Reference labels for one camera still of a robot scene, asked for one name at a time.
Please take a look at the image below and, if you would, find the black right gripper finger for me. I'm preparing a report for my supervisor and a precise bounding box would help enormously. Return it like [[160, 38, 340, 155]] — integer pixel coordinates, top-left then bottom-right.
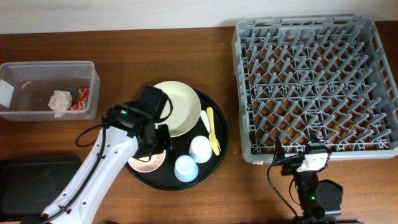
[[273, 137, 285, 163], [307, 132, 326, 153]]

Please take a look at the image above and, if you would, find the pink small bowl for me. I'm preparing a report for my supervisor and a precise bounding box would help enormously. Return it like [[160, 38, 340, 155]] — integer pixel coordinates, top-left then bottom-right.
[[127, 151, 167, 173]]

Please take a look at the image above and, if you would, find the red snack wrapper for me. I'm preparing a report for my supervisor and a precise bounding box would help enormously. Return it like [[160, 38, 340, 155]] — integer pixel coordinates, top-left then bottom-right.
[[70, 87, 90, 111]]

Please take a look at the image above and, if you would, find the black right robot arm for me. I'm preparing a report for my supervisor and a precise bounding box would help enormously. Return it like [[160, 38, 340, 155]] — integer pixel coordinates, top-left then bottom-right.
[[281, 133, 343, 223]]

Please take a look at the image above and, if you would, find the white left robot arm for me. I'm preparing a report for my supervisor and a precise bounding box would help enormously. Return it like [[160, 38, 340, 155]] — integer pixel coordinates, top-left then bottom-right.
[[22, 85, 172, 223]]

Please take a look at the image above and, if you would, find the grey dishwasher rack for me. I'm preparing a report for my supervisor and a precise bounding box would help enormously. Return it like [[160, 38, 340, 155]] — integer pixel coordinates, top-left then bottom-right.
[[231, 16, 397, 164]]

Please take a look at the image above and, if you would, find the clear plastic waste bin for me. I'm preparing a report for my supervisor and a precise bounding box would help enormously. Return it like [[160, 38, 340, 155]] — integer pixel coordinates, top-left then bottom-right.
[[1, 61, 100, 121]]

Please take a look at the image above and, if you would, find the cream plate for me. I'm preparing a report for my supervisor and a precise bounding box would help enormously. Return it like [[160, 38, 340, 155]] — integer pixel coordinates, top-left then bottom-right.
[[155, 81, 201, 138]]

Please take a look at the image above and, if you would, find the white plastic utensil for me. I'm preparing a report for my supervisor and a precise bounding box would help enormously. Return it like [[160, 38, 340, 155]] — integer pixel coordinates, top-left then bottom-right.
[[200, 110, 211, 133]]

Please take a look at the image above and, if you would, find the white cup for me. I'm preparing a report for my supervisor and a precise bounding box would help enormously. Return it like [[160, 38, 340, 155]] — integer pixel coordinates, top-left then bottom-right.
[[189, 136, 213, 164]]

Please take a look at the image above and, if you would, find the black round tray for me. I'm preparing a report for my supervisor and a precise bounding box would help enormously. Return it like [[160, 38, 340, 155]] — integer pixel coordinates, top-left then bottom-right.
[[124, 89, 229, 191]]

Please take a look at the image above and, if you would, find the light blue cup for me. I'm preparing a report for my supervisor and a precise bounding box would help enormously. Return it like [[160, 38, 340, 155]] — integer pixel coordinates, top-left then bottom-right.
[[174, 155, 198, 182]]

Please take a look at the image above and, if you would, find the yellow plastic fork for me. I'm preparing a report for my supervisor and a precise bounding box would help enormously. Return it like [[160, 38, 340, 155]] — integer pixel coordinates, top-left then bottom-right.
[[206, 107, 220, 156]]

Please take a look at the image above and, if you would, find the crumpled white tissue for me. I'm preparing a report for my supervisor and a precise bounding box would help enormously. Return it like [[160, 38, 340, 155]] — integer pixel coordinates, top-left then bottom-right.
[[48, 90, 72, 118]]

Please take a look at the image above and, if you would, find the black tray bin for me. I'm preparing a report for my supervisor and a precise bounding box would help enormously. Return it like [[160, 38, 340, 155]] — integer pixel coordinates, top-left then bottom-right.
[[1, 156, 81, 222]]

